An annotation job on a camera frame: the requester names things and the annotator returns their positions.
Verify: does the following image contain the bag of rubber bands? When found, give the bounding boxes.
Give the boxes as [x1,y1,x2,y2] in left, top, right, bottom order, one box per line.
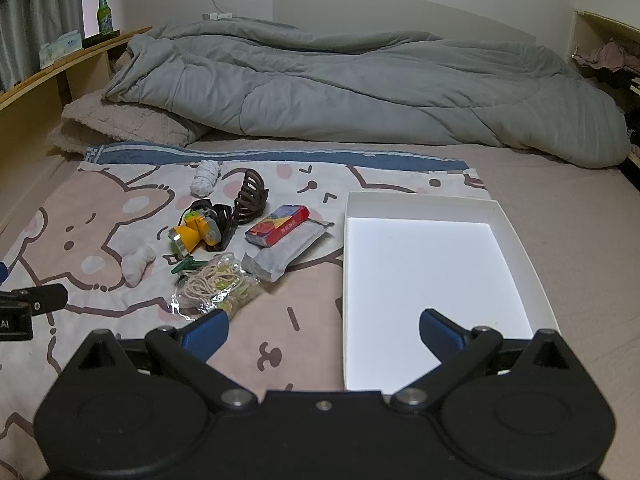
[169,252,262,321]

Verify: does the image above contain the green plastic clothes pegs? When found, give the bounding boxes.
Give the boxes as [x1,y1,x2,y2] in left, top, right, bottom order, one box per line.
[171,255,208,275]

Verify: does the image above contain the white mesh bundle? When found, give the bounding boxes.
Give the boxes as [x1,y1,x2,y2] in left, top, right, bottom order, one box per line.
[118,235,156,287]

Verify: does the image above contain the grey foil sachet packet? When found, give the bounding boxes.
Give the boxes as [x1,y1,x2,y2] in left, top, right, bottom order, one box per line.
[241,220,332,283]

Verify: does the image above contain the yellow headlamp with black strap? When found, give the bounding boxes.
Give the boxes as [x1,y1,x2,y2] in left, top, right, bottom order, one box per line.
[168,200,235,259]

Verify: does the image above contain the colourful card box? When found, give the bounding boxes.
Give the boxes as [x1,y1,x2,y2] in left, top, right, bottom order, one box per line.
[245,205,309,248]

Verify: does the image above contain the brown plastic hair claw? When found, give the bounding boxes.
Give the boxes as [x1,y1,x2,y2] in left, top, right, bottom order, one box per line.
[232,169,269,226]

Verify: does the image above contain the white sock bundle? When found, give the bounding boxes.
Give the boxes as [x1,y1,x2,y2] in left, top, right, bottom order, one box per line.
[190,160,221,198]

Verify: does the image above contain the white shallow cardboard tray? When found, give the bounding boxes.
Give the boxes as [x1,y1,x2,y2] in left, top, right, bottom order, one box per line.
[343,191,558,394]

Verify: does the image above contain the cartoon bear print blanket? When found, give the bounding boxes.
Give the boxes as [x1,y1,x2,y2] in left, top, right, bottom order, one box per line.
[1,142,488,479]

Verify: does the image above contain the beige fluffy pillow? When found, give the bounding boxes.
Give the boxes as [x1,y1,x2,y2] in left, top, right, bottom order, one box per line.
[47,91,210,155]

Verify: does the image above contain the wooden side shelf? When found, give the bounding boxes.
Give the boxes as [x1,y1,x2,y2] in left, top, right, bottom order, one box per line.
[1,32,134,226]

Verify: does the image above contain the tissue box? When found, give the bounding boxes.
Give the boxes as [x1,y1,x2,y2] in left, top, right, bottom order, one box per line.
[39,29,82,70]

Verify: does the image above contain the grey quilted duvet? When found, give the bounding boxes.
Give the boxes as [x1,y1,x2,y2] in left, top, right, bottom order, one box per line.
[103,18,631,169]

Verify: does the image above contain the grey curtain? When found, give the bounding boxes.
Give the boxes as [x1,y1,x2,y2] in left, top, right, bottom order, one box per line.
[0,0,84,91]

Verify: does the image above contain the green glass bottle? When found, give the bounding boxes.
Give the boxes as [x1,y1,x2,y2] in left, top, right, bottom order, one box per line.
[96,0,114,35]

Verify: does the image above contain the open wardrobe shelf with clothes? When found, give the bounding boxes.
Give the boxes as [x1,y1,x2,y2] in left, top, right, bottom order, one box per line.
[570,10,639,172]

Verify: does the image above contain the white headboard panel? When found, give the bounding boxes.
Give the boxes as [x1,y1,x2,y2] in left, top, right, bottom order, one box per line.
[272,0,536,44]

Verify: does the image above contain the white power strip with cable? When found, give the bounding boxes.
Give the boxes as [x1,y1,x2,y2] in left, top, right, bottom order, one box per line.
[209,0,233,20]

